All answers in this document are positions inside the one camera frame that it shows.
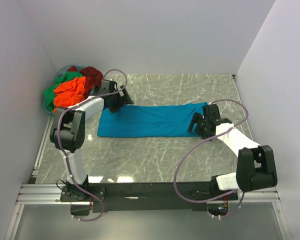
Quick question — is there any blue t shirt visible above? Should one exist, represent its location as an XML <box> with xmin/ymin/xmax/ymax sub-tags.
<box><xmin>97</xmin><ymin>102</ymin><xmax>208</xmax><ymax>138</ymax></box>

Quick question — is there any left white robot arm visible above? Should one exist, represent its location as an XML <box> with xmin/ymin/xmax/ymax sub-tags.
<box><xmin>49</xmin><ymin>80</ymin><xmax>134</xmax><ymax>189</ymax></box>

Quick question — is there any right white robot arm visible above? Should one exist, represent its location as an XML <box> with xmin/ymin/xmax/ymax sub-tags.
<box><xmin>187</xmin><ymin>104</ymin><xmax>278</xmax><ymax>192</ymax></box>

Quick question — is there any dark red t shirt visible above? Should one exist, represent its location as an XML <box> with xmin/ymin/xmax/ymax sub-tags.
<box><xmin>79</xmin><ymin>66</ymin><xmax>104</xmax><ymax>88</ymax></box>

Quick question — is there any orange t shirt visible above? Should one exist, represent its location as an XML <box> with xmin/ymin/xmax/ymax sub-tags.
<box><xmin>52</xmin><ymin>76</ymin><xmax>93</xmax><ymax>113</ymax></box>

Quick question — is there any teal laundry basket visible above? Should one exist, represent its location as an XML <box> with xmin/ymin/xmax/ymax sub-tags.
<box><xmin>43</xmin><ymin>65</ymin><xmax>95</xmax><ymax>116</ymax></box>

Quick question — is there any green t shirt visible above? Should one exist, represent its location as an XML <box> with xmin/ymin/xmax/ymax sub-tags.
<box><xmin>43</xmin><ymin>71</ymin><xmax>83</xmax><ymax>112</ymax></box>

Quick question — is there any black base beam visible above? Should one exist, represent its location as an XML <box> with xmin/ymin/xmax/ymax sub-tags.
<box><xmin>59</xmin><ymin>181</ymin><xmax>241</xmax><ymax>216</ymax></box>

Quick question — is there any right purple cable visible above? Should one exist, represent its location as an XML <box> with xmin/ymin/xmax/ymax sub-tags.
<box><xmin>173</xmin><ymin>99</ymin><xmax>250</xmax><ymax>219</ymax></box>

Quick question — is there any purple cable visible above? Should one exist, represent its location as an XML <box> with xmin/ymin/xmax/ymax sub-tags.
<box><xmin>56</xmin><ymin>68</ymin><xmax>128</xmax><ymax>223</ymax></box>
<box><xmin>173</xmin><ymin>99</ymin><xmax>250</xmax><ymax>219</ymax></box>

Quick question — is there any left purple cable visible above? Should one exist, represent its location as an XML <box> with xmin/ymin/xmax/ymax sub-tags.
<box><xmin>56</xmin><ymin>68</ymin><xmax>128</xmax><ymax>223</ymax></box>

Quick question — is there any aluminium rail frame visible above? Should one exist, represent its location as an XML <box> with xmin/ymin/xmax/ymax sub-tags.
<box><xmin>16</xmin><ymin>184</ymin><xmax>281</xmax><ymax>205</ymax></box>

